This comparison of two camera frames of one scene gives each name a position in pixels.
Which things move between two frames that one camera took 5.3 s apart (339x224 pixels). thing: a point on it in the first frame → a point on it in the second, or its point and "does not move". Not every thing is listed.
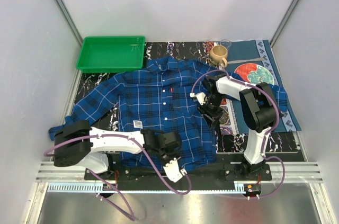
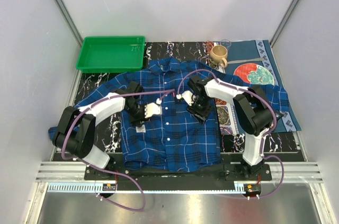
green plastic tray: [111, 54] does not move
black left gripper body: [165, 155] → [136, 114]
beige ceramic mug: [218, 54] does not move
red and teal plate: [255, 73] does not move
